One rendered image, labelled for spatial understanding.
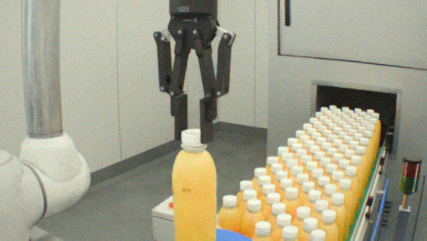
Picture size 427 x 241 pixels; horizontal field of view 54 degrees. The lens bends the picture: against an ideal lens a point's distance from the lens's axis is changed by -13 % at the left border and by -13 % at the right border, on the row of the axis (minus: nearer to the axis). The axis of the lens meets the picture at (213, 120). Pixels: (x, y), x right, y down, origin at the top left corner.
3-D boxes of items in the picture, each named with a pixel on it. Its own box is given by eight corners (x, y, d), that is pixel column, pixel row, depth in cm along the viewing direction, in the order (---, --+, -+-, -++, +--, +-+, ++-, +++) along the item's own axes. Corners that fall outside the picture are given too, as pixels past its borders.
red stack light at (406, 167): (399, 176, 122) (402, 163, 121) (401, 168, 127) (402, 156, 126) (419, 178, 119) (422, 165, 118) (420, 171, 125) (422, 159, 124)
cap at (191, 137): (187, 138, 78) (186, 127, 78) (209, 140, 77) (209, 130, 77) (178, 145, 75) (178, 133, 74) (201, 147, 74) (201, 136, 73)
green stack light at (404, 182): (397, 192, 123) (399, 176, 122) (399, 184, 128) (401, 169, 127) (417, 194, 120) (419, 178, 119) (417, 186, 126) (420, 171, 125)
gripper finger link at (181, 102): (178, 97, 74) (174, 97, 74) (178, 140, 75) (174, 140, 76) (187, 94, 76) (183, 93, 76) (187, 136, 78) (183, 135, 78)
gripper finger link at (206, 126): (207, 95, 75) (212, 96, 74) (208, 139, 76) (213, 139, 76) (199, 99, 72) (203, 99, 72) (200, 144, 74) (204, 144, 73)
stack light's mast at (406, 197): (394, 210, 124) (402, 160, 120) (396, 202, 130) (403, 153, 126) (413, 213, 122) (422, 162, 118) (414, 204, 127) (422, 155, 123)
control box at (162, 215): (153, 239, 133) (151, 208, 130) (185, 214, 150) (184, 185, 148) (183, 247, 129) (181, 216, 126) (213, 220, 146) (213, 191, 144)
